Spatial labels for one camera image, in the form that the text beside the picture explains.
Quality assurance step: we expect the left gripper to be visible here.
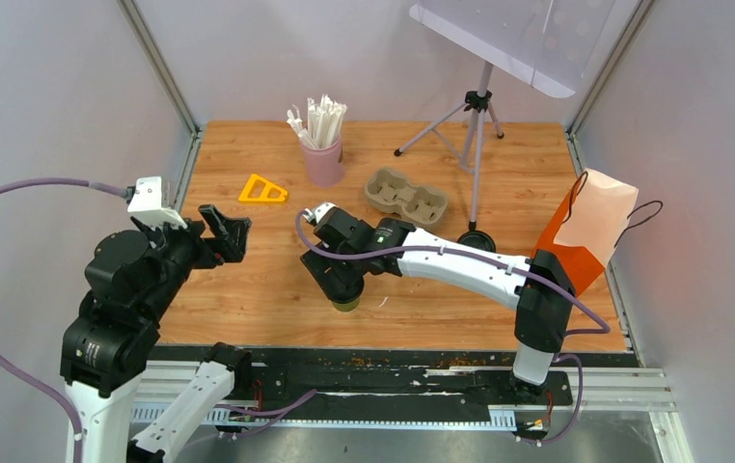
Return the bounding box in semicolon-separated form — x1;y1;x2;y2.
137;200;253;317

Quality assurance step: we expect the orange paper bag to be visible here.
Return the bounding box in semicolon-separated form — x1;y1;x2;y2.
533;169;640;295

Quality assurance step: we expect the green paper cup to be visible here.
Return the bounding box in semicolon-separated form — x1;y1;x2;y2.
332;299;360;313

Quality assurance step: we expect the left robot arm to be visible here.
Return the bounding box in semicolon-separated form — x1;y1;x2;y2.
60;204;255;462

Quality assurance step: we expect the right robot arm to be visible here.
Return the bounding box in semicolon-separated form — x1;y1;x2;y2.
295;203;576;403

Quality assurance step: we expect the yellow triangular plastic piece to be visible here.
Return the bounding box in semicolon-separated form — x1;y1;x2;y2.
237;174;288;204

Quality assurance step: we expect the pulp cup carrier tray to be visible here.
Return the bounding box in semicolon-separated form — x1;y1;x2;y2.
364;167;449;231

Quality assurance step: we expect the pink straw holder cup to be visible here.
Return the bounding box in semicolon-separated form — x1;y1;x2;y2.
300;137;344;188

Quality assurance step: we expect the stack of black lids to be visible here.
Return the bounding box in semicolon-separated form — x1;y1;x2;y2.
457;230;496;253

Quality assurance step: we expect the wrapped straws bundle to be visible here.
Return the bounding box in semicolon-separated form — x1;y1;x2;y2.
286;95;348;150

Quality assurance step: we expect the grey tripod stand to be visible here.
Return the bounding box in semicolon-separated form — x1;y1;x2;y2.
394;61;504;232

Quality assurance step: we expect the white board on tripod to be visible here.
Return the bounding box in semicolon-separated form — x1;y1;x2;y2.
409;0;614;98

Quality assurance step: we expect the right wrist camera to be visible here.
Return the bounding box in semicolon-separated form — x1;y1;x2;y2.
301;202;337;226

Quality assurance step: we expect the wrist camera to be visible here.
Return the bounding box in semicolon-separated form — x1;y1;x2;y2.
301;202;337;226
126;177;187;232

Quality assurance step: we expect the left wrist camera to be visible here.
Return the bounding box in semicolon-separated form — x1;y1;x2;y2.
126;177;187;232

